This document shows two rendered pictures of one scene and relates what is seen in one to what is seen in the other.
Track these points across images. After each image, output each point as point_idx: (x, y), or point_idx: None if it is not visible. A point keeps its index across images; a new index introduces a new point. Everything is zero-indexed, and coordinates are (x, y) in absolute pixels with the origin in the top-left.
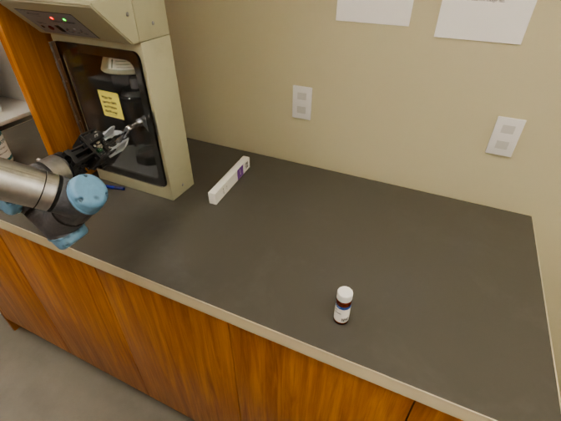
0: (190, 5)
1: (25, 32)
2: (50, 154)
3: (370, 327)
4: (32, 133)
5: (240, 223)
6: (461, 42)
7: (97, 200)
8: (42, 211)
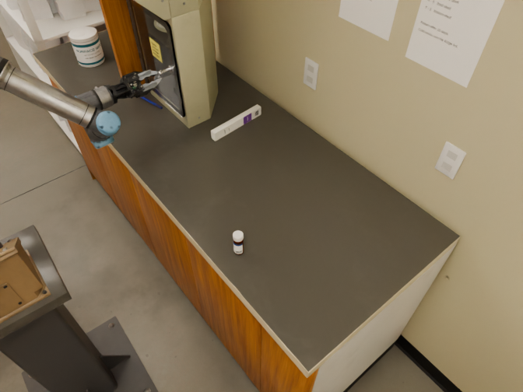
0: None
1: None
2: (119, 70)
3: (252, 263)
4: None
5: (222, 162)
6: (424, 68)
7: (111, 129)
8: None
